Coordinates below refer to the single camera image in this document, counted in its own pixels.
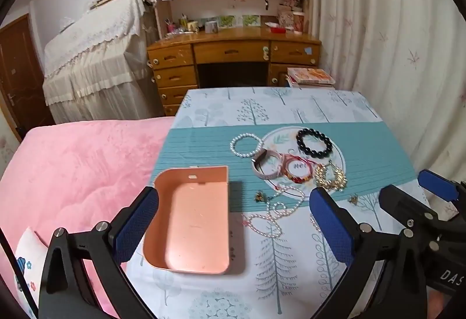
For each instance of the pink fleece blanket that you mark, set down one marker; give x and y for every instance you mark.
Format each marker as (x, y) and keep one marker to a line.
(72, 177)

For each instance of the green picture card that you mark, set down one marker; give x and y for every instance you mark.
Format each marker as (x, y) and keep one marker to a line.
(251, 20)
(225, 21)

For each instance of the small gold earring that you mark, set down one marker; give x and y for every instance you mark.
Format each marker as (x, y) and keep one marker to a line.
(353, 199)

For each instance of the floral paper box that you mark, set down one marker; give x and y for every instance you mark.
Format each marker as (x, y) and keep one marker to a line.
(285, 19)

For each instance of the pink plastic tray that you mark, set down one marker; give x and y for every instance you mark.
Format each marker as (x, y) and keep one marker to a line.
(196, 224)

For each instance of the pink pen holder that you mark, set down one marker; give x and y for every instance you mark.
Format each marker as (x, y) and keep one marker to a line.
(170, 27)

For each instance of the red flat box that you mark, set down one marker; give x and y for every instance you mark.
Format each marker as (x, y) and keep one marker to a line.
(278, 30)

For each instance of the brown wooden door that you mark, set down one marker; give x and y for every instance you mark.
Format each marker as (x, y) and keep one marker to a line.
(22, 68)

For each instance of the grey mug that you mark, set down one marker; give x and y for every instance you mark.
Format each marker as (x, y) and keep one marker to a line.
(211, 27)

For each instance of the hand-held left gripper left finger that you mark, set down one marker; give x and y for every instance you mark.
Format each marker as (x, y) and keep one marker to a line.
(134, 228)

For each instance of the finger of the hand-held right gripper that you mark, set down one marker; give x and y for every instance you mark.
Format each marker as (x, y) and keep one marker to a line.
(437, 183)
(400, 200)

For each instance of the pink bangle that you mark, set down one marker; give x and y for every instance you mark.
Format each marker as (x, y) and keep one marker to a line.
(256, 160)

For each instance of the white floral curtain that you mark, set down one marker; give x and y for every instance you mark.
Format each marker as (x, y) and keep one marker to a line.
(382, 31)

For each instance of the wooden desk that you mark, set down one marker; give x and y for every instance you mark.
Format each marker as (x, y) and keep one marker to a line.
(233, 36)

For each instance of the white pillow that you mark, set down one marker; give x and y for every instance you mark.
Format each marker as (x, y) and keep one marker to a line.
(29, 260)

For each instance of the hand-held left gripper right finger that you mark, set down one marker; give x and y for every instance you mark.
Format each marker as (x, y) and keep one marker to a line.
(331, 228)

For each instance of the stack of books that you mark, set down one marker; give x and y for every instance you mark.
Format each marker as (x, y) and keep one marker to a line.
(309, 75)

